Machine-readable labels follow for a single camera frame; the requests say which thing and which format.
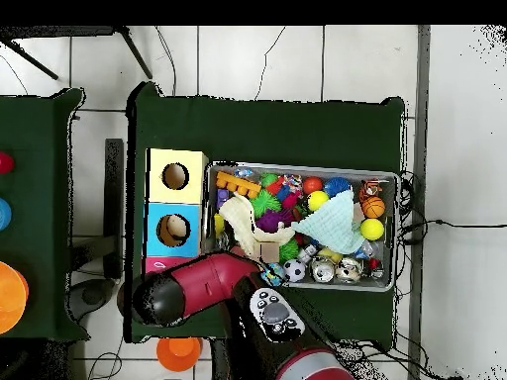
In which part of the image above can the black cable bundle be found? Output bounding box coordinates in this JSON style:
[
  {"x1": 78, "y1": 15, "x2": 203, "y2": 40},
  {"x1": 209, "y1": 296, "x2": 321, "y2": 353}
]
[{"x1": 336, "y1": 338, "x2": 464, "y2": 380}]

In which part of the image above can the black tripod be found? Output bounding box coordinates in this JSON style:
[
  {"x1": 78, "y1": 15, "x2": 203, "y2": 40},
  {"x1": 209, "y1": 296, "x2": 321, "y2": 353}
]
[{"x1": 0, "y1": 25, "x2": 153, "y2": 80}]

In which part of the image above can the yellow tennis ball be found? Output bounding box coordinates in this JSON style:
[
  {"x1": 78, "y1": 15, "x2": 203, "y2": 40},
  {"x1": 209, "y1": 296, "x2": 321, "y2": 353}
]
[{"x1": 359, "y1": 218, "x2": 386, "y2": 242}]

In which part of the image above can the green spiky ball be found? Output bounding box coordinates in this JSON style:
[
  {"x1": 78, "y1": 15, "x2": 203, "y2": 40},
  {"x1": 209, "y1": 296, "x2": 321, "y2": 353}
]
[{"x1": 249, "y1": 189, "x2": 282, "y2": 220}]

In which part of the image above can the blue plastic cup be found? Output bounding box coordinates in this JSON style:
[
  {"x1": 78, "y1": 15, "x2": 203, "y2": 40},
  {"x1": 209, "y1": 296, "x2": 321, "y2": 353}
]
[{"x1": 0, "y1": 197, "x2": 13, "y2": 233}]

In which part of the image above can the mint green cloth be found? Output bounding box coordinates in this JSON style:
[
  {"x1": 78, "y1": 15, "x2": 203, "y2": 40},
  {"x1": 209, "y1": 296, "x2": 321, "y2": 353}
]
[{"x1": 290, "y1": 189, "x2": 366, "y2": 255}]

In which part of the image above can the thin black cable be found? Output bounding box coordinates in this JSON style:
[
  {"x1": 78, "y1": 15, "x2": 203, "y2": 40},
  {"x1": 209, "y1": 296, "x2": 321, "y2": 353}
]
[
  {"x1": 153, "y1": 25, "x2": 178, "y2": 97},
  {"x1": 253, "y1": 25, "x2": 287, "y2": 101}
]

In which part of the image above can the large orange plastic cup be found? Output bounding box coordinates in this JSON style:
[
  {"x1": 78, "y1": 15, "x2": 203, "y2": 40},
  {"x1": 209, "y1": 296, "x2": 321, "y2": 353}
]
[{"x1": 0, "y1": 260, "x2": 30, "y2": 335}]

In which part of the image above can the wooden three-hole box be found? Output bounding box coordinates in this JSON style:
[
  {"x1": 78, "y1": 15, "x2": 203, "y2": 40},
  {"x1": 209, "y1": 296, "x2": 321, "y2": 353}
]
[{"x1": 140, "y1": 147, "x2": 210, "y2": 275}]

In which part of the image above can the black power cable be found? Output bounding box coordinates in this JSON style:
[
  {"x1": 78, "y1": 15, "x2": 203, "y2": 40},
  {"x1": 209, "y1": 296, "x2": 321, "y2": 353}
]
[{"x1": 397, "y1": 169, "x2": 507, "y2": 248}]

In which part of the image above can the smooth yellow ball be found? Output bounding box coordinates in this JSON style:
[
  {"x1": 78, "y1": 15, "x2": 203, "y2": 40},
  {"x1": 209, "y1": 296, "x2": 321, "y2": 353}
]
[{"x1": 307, "y1": 190, "x2": 331, "y2": 213}]

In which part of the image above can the cream waffle cloth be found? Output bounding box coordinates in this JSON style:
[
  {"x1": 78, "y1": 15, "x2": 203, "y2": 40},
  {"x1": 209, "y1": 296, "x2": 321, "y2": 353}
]
[{"x1": 218, "y1": 193, "x2": 297, "y2": 257}]

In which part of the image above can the black upright stand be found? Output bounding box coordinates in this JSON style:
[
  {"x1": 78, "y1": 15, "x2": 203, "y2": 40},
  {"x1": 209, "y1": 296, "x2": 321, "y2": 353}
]
[{"x1": 68, "y1": 138, "x2": 125, "y2": 322}]

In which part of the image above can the orange red ball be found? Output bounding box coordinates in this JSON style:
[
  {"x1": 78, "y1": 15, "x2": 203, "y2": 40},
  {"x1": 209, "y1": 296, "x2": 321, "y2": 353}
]
[{"x1": 302, "y1": 176, "x2": 324, "y2": 196}]

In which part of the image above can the shallow clear mesh bin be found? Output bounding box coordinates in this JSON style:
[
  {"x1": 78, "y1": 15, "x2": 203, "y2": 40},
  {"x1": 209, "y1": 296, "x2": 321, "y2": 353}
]
[{"x1": 199, "y1": 160, "x2": 400, "y2": 293}]

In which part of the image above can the blue spiky ball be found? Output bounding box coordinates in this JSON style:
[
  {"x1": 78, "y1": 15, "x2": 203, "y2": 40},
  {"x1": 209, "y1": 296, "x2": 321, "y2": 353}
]
[{"x1": 323, "y1": 176, "x2": 353, "y2": 199}]

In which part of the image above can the dark green table cloth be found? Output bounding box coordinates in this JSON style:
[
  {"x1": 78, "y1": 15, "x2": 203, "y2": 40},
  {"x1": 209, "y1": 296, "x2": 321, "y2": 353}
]
[
  {"x1": 0, "y1": 87, "x2": 90, "y2": 343},
  {"x1": 125, "y1": 80, "x2": 406, "y2": 351}
]

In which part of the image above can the orange basketball toy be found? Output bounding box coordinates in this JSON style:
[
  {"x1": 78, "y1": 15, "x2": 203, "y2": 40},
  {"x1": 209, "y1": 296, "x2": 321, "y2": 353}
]
[{"x1": 360, "y1": 196, "x2": 387, "y2": 220}]

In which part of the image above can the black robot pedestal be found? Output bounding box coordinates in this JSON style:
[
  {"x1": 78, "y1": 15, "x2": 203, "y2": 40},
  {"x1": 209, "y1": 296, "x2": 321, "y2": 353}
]
[{"x1": 209, "y1": 337, "x2": 235, "y2": 380}]

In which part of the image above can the globe print ball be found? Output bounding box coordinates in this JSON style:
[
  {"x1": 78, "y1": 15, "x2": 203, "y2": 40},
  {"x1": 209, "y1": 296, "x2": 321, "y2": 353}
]
[{"x1": 260, "y1": 262, "x2": 287, "y2": 287}]

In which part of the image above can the black white soccer ball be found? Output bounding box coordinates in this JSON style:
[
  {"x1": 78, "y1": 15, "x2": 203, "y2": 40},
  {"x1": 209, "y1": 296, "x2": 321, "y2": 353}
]
[{"x1": 282, "y1": 258, "x2": 307, "y2": 283}]

